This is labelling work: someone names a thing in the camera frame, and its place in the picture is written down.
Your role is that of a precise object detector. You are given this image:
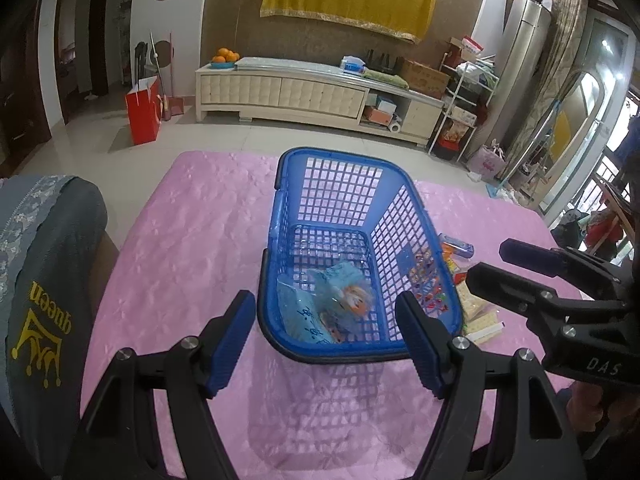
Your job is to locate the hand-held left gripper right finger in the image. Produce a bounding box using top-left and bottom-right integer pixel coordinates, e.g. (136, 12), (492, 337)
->
(395, 291), (589, 480)

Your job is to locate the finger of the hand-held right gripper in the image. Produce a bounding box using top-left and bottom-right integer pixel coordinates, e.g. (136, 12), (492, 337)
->
(499, 239), (626, 302)
(466, 262), (577, 342)

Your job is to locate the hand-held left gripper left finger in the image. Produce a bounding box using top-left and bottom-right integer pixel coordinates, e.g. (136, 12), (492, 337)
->
(65, 289), (257, 480)

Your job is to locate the blue plastic basket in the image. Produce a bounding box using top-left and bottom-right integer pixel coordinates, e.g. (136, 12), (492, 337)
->
(257, 146), (466, 365)

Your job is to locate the person's right hand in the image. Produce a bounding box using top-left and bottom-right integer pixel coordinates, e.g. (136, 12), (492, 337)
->
(567, 382), (626, 434)

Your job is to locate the pale yellow snack packet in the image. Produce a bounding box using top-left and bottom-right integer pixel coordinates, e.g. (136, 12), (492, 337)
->
(455, 280), (504, 346)

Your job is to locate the colourful snack packet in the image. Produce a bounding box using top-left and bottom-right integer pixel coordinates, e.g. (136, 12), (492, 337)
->
(407, 247), (451, 318)

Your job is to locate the red cloth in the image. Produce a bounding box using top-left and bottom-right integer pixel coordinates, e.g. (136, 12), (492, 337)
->
(585, 207), (624, 256)

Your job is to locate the light blue cartoon snack packet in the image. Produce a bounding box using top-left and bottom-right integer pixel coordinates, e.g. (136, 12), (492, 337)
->
(307, 262), (377, 342)

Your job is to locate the pink blanket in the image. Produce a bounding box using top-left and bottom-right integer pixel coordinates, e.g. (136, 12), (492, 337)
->
(80, 150), (601, 480)

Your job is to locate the pink bag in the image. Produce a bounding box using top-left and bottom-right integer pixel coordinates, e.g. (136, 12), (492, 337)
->
(467, 142), (506, 184)

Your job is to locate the standing mirror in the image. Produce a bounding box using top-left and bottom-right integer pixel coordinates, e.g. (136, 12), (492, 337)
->
(540, 70), (627, 211)

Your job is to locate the white metal rack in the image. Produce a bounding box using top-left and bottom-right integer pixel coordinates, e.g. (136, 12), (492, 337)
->
(427, 37), (501, 161)

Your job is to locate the standing air conditioner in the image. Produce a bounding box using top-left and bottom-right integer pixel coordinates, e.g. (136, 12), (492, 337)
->
(470, 0), (553, 161)

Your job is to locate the orange box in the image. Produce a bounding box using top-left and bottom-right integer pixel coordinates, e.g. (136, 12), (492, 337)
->
(364, 106), (396, 126)

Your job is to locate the cardboard box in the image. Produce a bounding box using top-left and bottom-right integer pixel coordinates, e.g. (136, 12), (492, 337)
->
(400, 57), (451, 100)

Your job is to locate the patterned curtain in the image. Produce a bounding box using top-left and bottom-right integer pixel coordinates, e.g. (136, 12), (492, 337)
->
(505, 0), (591, 186)

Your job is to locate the green folded cloth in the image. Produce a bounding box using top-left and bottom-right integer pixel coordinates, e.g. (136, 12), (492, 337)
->
(362, 69), (406, 90)

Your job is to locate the black router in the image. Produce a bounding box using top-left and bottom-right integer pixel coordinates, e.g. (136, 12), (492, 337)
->
(367, 50), (399, 72)

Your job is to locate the red paper bag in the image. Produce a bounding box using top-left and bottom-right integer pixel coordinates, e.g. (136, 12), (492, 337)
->
(125, 76), (164, 146)

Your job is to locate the cream TV cabinet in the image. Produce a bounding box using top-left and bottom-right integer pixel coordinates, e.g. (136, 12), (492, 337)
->
(195, 57), (446, 148)

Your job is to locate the plate of oranges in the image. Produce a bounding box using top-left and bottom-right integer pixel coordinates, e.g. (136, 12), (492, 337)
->
(210, 47), (241, 69)

